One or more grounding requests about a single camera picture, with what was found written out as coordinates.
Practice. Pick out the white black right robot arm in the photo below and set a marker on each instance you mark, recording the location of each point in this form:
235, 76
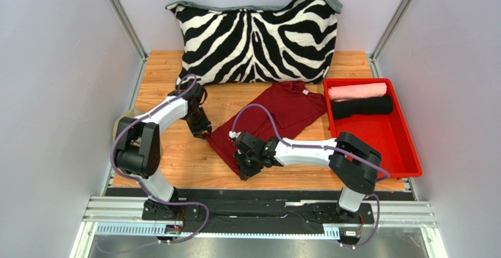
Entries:
352, 160

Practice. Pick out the left aluminium corner post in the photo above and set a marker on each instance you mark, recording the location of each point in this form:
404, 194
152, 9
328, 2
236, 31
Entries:
129, 29

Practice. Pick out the right aluminium corner post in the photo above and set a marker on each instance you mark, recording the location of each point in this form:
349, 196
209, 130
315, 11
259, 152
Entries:
390, 29

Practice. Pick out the rolled pink t shirt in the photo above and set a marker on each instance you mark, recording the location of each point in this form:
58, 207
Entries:
362, 91

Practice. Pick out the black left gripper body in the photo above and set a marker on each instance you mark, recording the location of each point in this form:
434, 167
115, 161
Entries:
198, 121

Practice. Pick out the rolled black t shirt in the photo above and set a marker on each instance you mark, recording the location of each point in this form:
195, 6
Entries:
382, 105

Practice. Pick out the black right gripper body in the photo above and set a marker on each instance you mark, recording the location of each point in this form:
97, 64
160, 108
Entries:
246, 161

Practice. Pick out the beige baseball cap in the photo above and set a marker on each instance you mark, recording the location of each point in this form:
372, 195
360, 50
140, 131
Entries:
131, 113

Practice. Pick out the zebra print pillow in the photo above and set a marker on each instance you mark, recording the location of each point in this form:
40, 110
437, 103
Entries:
248, 44

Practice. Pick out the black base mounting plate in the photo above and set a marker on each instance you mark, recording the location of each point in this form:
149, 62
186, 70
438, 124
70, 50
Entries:
256, 212

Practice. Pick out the aluminium frame rail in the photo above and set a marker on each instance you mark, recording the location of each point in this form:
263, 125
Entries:
123, 215

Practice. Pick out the red plastic tray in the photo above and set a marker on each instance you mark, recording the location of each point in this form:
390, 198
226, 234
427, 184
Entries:
388, 134

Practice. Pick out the aluminium corner post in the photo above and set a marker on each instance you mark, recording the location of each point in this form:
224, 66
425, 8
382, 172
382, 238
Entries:
390, 29
129, 29

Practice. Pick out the dark red t shirt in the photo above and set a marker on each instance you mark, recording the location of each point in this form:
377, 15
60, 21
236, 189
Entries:
292, 107

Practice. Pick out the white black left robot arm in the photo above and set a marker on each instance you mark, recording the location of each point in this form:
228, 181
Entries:
137, 149

